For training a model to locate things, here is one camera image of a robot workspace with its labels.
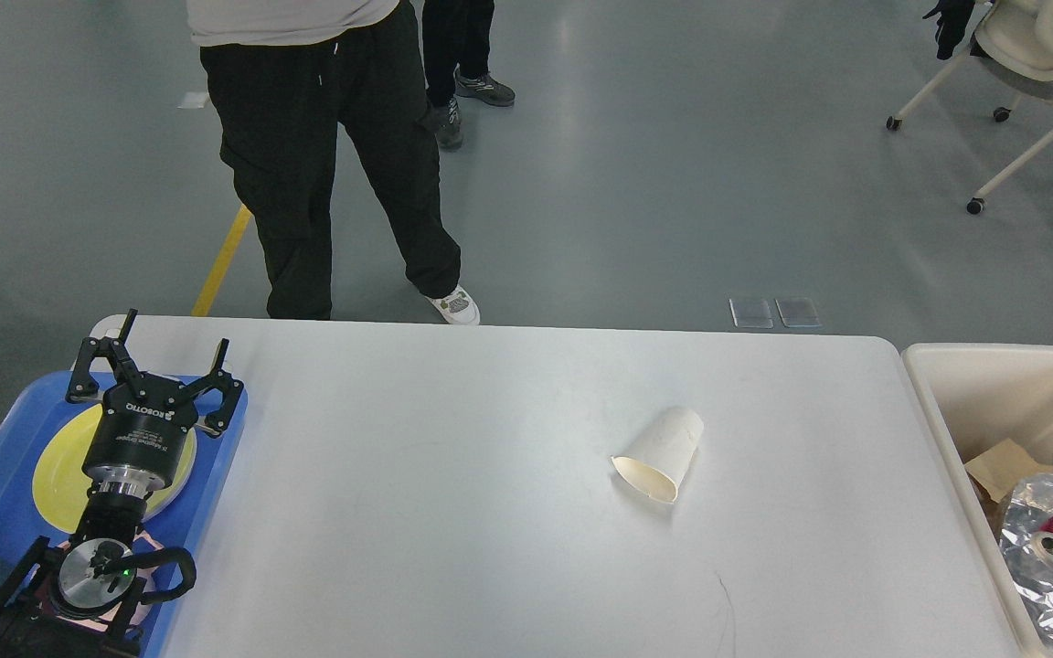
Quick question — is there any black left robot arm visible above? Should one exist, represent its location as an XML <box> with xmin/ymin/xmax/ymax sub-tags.
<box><xmin>0</xmin><ymin>312</ymin><xmax>245</xmax><ymax>657</ymax></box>

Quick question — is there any beige plastic bin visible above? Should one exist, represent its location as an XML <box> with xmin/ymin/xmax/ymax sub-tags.
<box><xmin>902</xmin><ymin>343</ymin><xmax>1053</xmax><ymax>657</ymax></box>

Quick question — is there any person in grey shirt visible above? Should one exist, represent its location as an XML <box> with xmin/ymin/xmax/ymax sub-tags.
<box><xmin>186</xmin><ymin>1</ymin><xmax>481</xmax><ymax>326</ymax></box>

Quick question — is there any white paper cup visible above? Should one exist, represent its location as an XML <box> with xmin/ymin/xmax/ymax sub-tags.
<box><xmin>611</xmin><ymin>407</ymin><xmax>706</xmax><ymax>504</ymax></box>

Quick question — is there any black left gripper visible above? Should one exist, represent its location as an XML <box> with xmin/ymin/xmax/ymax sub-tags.
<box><xmin>66</xmin><ymin>308</ymin><xmax>245</xmax><ymax>494</ymax></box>

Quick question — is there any pink HOME mug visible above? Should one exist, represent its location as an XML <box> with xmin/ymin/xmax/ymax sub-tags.
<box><xmin>51</xmin><ymin>533</ymin><xmax>166</xmax><ymax>641</ymax></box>

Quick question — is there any white office chair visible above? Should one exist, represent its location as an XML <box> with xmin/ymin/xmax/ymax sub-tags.
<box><xmin>886</xmin><ymin>1</ymin><xmax>1053</xmax><ymax>214</ymax></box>

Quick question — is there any yellow plastic plate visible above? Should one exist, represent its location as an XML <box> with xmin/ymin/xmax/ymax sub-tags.
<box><xmin>32</xmin><ymin>405</ymin><xmax>197</xmax><ymax>534</ymax></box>

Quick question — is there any brown paper in bin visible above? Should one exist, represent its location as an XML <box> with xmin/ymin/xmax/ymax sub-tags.
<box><xmin>963</xmin><ymin>439</ymin><xmax>1053</xmax><ymax>503</ymax></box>

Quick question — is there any person in black trousers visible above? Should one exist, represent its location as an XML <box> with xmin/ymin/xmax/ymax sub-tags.
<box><xmin>421</xmin><ymin>1</ymin><xmax>516</xmax><ymax>151</ymax></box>

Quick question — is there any foil tray with paper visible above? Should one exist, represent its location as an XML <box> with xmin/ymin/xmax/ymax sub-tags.
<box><xmin>998</xmin><ymin>473</ymin><xmax>1053</xmax><ymax>652</ymax></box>

